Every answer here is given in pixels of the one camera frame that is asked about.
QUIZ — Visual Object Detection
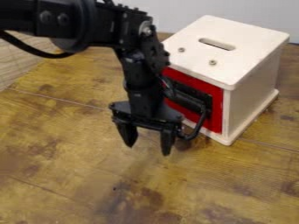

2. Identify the black metal drawer handle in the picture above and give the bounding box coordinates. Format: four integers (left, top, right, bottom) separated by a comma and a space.
164, 87, 212, 140

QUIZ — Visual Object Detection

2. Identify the red drawer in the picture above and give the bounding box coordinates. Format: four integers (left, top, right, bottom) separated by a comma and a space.
163, 67, 223, 134

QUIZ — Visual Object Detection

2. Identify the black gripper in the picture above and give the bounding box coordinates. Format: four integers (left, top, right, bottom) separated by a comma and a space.
106, 84, 184, 157

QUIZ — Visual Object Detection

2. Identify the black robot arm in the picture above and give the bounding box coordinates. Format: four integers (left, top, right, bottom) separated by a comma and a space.
0, 0, 183, 156

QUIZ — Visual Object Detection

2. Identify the white wooden drawer box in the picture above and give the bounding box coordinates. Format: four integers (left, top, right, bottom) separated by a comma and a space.
163, 15, 289, 145

